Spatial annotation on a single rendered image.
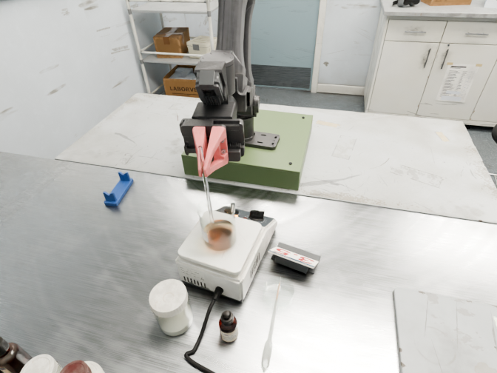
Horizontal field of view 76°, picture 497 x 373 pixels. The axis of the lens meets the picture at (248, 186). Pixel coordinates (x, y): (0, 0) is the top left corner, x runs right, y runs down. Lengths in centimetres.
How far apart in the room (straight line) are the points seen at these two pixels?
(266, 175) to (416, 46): 226
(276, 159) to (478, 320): 51
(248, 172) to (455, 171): 55
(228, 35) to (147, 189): 43
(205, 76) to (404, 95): 264
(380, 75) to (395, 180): 211
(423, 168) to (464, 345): 49
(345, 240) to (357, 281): 10
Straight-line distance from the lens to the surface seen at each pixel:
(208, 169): 47
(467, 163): 106
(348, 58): 350
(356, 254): 70
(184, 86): 286
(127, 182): 89
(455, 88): 310
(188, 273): 60
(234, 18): 67
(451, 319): 66
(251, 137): 87
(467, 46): 299
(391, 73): 295
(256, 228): 59
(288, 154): 83
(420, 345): 62
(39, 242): 84
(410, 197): 87
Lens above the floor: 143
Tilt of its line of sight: 40 degrees down
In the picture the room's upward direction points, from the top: 2 degrees counter-clockwise
